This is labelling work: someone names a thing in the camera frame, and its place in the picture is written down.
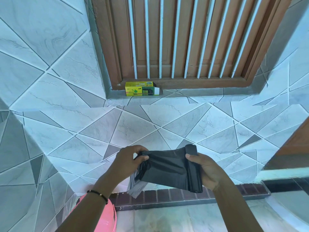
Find person's right hand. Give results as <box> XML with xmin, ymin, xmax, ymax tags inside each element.
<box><xmin>185</xmin><ymin>153</ymin><xmax>230</xmax><ymax>192</ymax></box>

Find person's left hand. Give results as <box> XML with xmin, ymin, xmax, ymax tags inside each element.
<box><xmin>108</xmin><ymin>145</ymin><xmax>149</xmax><ymax>186</ymax></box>

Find black garbage bag roll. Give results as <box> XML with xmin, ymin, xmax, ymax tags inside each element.
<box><xmin>127</xmin><ymin>144</ymin><xmax>203</xmax><ymax>198</ymax></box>

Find person's right forearm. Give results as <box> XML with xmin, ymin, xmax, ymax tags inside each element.
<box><xmin>212</xmin><ymin>174</ymin><xmax>264</xmax><ymax>232</ymax></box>

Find yellow green garbage bag box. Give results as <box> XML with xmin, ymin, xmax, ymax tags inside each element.
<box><xmin>125</xmin><ymin>81</ymin><xmax>160</xmax><ymax>97</ymax></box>

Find pink plastic bin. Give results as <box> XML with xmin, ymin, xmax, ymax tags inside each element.
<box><xmin>71</xmin><ymin>193</ymin><xmax>117</xmax><ymax>232</ymax></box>

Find brown wooden door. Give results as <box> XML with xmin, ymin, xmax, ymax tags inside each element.
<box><xmin>263</xmin><ymin>118</ymin><xmax>309</xmax><ymax>170</ymax></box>

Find white window bars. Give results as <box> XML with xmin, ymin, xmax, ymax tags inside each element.
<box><xmin>127</xmin><ymin>0</ymin><xmax>264</xmax><ymax>79</ymax></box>

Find black bead bracelet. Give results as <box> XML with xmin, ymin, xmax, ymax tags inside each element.
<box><xmin>87</xmin><ymin>190</ymin><xmax>109</xmax><ymax>205</ymax></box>

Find brown wooden window frame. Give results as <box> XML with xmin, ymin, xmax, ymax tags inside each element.
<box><xmin>91</xmin><ymin>0</ymin><xmax>293</xmax><ymax>90</ymax></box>

